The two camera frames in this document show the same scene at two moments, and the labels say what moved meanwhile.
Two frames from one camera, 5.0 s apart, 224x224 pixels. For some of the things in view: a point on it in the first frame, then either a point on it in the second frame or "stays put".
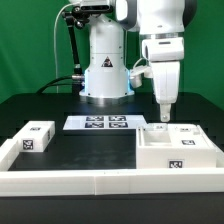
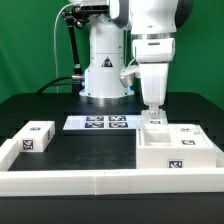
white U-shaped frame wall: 107,182 stays put
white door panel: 157,126 to 148,120
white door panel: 188,136 stays put
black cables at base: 77,82 stays put
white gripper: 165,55 to 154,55
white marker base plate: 105,122 stays put
